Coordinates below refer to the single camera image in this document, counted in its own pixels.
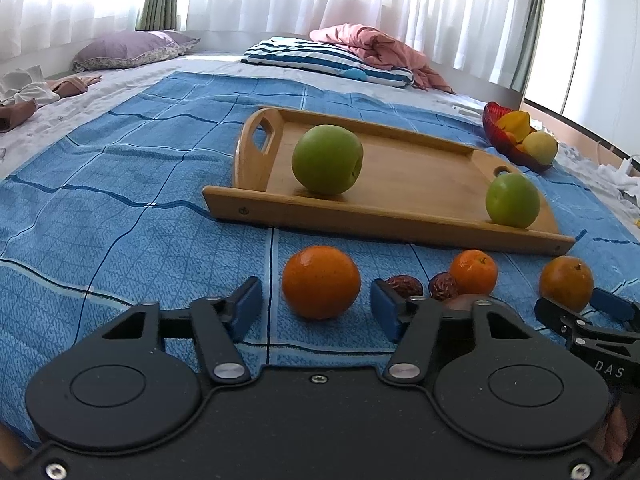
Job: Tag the pink crumpled quilt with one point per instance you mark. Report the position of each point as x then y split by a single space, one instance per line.
380 47

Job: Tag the white crumpled cloth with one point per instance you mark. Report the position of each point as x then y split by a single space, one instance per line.
25 85

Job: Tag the purple floral pillow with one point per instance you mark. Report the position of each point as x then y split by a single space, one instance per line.
125 47

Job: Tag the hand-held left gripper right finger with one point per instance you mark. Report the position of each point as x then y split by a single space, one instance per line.
386 310

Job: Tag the yellow star fruit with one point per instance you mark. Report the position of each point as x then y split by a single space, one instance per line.
515 122

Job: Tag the small green apple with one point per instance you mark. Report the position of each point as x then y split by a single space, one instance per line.
512 200

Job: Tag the blue checked blanket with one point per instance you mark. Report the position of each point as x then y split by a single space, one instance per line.
125 220

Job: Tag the small flat white box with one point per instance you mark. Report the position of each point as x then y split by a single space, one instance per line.
465 110

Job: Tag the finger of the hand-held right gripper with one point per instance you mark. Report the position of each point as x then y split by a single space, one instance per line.
555 312
612 302

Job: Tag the brown garment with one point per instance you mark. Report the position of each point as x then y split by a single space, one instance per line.
17 112

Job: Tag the red glass bowl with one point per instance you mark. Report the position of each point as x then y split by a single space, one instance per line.
492 115

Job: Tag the large bright orange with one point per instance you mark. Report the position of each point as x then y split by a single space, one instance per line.
320 282

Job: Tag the yellow pear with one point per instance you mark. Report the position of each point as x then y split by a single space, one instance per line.
540 147

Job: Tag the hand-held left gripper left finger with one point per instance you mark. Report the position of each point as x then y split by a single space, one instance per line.
248 305

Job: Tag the white wardrobe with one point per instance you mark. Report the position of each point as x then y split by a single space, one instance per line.
590 35

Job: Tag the large green apple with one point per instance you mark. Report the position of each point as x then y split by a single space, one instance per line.
327 160

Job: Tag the dried red date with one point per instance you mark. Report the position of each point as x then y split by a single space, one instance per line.
406 286
442 285

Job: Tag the dark purple passion fruit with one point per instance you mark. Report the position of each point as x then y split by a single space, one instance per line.
465 301

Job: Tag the blue white striped pillow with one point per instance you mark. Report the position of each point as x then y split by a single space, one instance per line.
310 57

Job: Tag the dull brownish orange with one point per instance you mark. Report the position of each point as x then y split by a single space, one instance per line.
565 282

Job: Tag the small tangerine with stem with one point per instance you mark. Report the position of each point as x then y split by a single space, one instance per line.
472 270

